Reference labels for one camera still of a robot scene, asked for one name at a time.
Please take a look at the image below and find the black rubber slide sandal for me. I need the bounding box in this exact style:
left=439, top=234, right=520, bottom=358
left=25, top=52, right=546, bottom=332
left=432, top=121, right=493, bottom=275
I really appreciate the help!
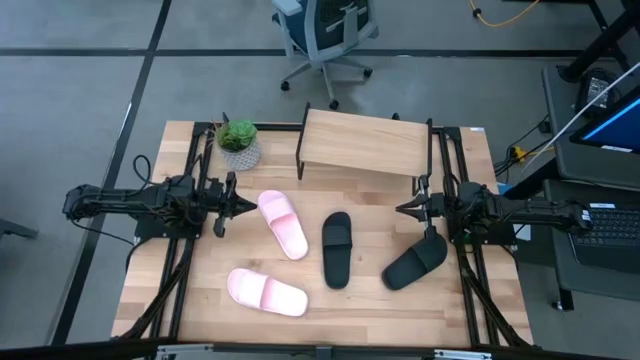
left=321, top=211, right=354, bottom=290
left=381, top=232, right=449, bottom=292

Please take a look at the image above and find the black camera mount beam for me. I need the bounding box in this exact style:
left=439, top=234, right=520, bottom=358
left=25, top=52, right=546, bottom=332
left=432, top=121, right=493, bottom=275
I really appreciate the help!
left=0, top=338, right=640, bottom=360

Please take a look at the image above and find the silver aluminium bracket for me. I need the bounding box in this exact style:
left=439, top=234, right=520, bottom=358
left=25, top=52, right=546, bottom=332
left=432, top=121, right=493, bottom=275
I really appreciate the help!
left=433, top=348, right=494, bottom=360
left=156, top=343, right=215, bottom=360

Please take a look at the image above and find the grey and blue office chair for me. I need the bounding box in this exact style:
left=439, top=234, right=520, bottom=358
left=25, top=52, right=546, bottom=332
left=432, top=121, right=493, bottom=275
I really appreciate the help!
left=271, top=0, right=380, bottom=111

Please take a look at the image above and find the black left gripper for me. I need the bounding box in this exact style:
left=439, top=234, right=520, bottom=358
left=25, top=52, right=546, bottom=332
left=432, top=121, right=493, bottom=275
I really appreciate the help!
left=207, top=171, right=258, bottom=239

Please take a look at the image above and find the yellow cable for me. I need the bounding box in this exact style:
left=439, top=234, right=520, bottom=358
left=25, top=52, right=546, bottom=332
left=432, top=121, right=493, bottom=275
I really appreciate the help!
left=468, top=0, right=542, bottom=29

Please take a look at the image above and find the black aluminium table frame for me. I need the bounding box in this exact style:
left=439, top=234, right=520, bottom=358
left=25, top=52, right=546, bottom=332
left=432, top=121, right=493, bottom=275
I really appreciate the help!
left=110, top=119, right=535, bottom=350

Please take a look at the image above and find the monitor with blue screen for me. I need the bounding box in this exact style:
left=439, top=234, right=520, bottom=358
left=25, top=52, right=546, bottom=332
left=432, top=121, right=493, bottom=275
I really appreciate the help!
left=569, top=84, right=640, bottom=155

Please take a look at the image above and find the wooden shelf with black frame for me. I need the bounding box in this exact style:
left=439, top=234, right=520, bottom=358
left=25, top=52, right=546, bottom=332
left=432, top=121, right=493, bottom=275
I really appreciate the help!
left=295, top=102, right=435, bottom=197

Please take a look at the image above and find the black laptop keyboard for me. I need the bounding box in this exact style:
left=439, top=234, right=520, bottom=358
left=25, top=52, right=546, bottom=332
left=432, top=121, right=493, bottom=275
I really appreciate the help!
left=569, top=202, right=640, bottom=275

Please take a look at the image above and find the white cable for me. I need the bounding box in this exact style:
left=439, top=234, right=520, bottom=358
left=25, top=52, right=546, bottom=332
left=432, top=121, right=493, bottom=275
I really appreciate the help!
left=521, top=60, right=640, bottom=174

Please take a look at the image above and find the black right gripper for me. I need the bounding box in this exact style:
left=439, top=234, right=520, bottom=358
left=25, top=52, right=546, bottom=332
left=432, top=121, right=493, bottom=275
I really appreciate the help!
left=395, top=173, right=452, bottom=239

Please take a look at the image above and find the dark grey furniture leg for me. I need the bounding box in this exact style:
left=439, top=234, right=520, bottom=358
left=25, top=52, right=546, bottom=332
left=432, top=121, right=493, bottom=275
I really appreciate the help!
left=0, top=217, right=40, bottom=242

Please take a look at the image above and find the succulent in patterned white pot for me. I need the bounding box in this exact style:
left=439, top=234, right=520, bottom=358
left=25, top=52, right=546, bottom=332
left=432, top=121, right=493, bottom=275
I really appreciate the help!
left=213, top=112, right=263, bottom=172

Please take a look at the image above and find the black power adapter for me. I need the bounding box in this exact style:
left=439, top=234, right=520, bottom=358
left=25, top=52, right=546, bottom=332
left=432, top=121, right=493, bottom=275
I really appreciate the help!
left=574, top=67, right=623, bottom=119

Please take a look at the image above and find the pink rubber slide sandal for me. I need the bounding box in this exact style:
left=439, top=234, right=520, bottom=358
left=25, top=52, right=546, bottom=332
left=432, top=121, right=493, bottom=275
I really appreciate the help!
left=226, top=267, right=310, bottom=318
left=256, top=189, right=310, bottom=262

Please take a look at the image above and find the black desk leg frame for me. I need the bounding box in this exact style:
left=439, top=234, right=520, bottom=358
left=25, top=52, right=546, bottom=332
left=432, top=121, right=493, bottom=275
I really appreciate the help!
left=558, top=0, right=640, bottom=84

